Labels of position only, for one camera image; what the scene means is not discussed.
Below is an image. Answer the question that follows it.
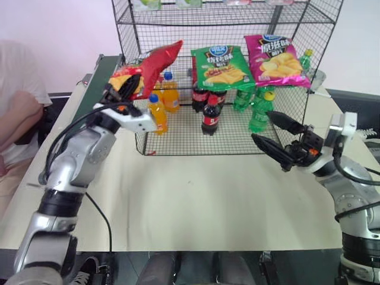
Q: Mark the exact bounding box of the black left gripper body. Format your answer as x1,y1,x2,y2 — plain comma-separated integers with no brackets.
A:
100,87,143,118

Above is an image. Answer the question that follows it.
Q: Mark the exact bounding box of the dark grey rounded shape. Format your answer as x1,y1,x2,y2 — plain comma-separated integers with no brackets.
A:
137,252,182,285

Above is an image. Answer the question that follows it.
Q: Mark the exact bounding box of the black and white shoe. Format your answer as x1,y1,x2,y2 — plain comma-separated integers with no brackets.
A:
71,256,101,285

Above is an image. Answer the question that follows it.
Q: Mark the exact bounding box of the green chip bag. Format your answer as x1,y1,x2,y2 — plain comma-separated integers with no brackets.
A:
190,45,256,91

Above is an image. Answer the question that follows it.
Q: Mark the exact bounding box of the orange soda bottle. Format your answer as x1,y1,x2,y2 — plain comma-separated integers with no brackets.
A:
147,93,169,136
152,77,164,100
161,71,181,114

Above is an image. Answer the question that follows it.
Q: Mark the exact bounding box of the black side table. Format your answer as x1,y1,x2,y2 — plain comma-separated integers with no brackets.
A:
325,88,380,131

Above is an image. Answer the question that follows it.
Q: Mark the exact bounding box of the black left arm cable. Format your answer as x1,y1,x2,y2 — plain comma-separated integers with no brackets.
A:
46,101,142,179

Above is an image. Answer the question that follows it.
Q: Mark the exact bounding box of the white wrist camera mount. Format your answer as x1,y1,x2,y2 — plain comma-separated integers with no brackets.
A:
324,112,359,149
94,102,159,134

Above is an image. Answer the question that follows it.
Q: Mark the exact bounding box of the person in white shirt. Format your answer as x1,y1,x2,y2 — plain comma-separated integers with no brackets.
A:
0,39,53,208

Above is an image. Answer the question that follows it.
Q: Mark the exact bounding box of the black wire mesh rack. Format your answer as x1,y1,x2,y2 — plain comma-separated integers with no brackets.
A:
111,0,345,157

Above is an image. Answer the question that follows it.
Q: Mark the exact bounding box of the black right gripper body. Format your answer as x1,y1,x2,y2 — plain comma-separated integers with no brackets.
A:
284,124,325,172

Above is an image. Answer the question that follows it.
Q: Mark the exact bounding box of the dark green conveyor belt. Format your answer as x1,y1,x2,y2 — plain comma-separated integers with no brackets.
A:
69,53,125,127

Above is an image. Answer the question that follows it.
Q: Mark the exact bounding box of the clear plastic container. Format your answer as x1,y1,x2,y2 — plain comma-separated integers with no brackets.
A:
307,69,327,89

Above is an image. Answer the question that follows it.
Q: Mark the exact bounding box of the thin black table cable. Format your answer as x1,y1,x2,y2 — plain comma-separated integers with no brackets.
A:
85,191,113,254

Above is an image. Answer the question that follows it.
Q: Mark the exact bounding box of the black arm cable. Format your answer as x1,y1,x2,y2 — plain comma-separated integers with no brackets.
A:
46,101,142,179
332,145,380,223

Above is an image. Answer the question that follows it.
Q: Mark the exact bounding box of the pink chip bag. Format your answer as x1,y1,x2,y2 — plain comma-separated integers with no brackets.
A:
243,34,312,89

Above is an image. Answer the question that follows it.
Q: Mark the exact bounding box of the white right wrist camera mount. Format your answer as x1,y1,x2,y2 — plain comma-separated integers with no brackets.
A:
324,112,359,149

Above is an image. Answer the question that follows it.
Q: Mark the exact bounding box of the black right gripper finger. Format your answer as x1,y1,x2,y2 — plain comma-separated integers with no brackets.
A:
267,111,306,134
251,133,295,172

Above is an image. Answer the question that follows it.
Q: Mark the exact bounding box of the red chip bag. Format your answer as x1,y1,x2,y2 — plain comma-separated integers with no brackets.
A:
107,39,184,101

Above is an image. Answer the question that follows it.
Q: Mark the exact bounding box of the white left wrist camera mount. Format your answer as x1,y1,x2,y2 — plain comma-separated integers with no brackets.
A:
94,102,159,134

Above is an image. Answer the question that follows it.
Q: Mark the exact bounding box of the pink packet on shelf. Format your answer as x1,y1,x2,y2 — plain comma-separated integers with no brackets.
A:
222,0,253,7

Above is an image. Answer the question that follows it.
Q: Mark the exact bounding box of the cola bottle red cap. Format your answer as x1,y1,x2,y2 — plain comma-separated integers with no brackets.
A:
209,88,228,111
201,95,222,137
191,84,210,113

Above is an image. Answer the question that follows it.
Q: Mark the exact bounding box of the green soda bottle yellow cap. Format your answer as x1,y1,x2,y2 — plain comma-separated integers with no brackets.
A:
248,90,276,134
298,49,315,72

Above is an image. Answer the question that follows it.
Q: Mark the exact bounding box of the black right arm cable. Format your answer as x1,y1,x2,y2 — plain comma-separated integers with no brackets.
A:
332,145,380,223

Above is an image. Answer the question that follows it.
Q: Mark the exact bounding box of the pale green packet on shelf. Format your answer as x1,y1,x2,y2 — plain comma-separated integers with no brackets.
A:
175,0,205,9

